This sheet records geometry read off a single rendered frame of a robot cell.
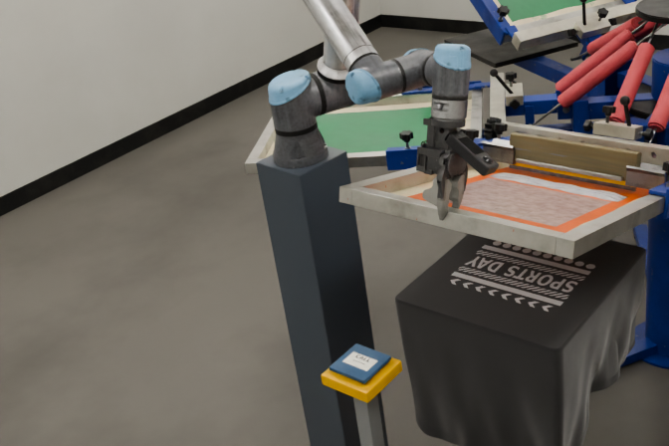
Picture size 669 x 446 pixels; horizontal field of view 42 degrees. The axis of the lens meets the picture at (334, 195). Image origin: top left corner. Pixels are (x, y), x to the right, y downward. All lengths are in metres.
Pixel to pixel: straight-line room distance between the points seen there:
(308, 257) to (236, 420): 1.15
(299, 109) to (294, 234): 0.36
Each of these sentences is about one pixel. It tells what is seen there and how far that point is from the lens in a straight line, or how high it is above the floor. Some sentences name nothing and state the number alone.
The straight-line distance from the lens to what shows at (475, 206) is 2.06.
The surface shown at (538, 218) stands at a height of 1.18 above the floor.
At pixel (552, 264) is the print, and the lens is 2.28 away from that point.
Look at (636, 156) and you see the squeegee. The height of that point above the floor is 1.17.
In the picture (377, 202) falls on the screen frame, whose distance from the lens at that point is 1.97.
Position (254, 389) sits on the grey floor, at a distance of 3.54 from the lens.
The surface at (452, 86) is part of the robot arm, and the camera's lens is 1.81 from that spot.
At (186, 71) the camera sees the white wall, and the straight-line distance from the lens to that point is 6.32.
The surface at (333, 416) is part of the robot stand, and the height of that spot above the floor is 0.37.
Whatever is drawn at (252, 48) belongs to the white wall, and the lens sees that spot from 6.75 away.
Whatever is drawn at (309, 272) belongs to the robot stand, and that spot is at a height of 0.89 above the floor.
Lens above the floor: 2.15
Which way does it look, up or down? 26 degrees down
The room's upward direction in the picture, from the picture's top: 9 degrees counter-clockwise
